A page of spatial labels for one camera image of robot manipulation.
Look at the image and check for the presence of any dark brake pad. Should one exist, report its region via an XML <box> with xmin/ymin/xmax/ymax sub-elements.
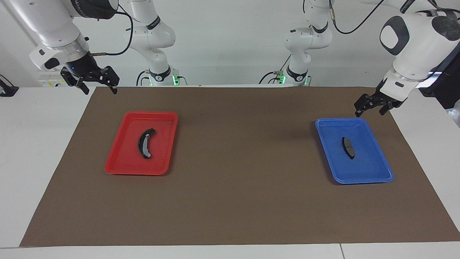
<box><xmin>342</xmin><ymin>136</ymin><xmax>356</xmax><ymax>160</ymax></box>

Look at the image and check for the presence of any curved brake shoe grey lining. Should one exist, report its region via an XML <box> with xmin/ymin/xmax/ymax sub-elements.
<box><xmin>137</xmin><ymin>128</ymin><xmax>157</xmax><ymax>159</ymax></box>

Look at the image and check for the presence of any white power strip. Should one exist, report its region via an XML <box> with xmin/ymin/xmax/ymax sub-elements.
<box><xmin>38</xmin><ymin>71</ymin><xmax>69</xmax><ymax>88</ymax></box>

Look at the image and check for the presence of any blue plastic tray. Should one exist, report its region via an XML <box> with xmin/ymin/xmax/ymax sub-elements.
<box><xmin>315</xmin><ymin>117</ymin><xmax>394</xmax><ymax>185</ymax></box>

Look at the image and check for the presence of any black equipment box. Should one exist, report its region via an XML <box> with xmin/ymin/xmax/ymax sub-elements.
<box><xmin>419</xmin><ymin>45</ymin><xmax>460</xmax><ymax>109</ymax></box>

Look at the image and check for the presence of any red plastic tray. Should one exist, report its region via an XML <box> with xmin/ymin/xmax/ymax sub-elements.
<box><xmin>104</xmin><ymin>111</ymin><xmax>179</xmax><ymax>176</ymax></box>

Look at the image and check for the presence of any clear plastic bag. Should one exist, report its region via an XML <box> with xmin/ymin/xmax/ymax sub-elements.
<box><xmin>447</xmin><ymin>100</ymin><xmax>460</xmax><ymax>128</ymax></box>

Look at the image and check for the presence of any brown table mat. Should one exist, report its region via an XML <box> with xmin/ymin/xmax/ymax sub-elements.
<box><xmin>20</xmin><ymin>86</ymin><xmax>460</xmax><ymax>247</ymax></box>

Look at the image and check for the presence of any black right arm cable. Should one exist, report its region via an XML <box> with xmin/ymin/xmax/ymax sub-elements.
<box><xmin>88</xmin><ymin>4</ymin><xmax>134</xmax><ymax>57</ymax></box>

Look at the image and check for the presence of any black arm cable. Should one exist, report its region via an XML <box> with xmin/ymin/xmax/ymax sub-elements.
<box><xmin>329</xmin><ymin>0</ymin><xmax>387</xmax><ymax>35</ymax></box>
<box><xmin>88</xmin><ymin>4</ymin><xmax>134</xmax><ymax>57</ymax></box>

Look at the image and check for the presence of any black clamp mount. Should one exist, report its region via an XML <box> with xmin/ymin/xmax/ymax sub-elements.
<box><xmin>0</xmin><ymin>74</ymin><xmax>19</xmax><ymax>97</ymax></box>

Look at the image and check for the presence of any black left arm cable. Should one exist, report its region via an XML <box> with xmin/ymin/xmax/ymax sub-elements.
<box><xmin>329</xmin><ymin>0</ymin><xmax>387</xmax><ymax>35</ymax></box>

